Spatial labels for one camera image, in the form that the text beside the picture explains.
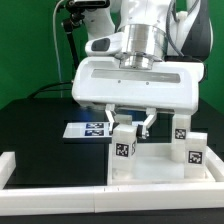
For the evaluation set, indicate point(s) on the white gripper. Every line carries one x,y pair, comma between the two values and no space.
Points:
102,80

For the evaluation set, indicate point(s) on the white U-shaped fence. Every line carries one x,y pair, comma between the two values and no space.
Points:
39,201

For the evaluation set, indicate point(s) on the white square tabletop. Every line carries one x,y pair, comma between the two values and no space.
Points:
153,165

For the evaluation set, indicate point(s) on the white tag sheet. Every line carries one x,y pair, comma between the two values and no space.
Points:
88,130

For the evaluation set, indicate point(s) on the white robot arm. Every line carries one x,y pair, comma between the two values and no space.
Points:
144,55

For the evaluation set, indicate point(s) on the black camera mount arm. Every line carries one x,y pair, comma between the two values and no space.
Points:
71,33

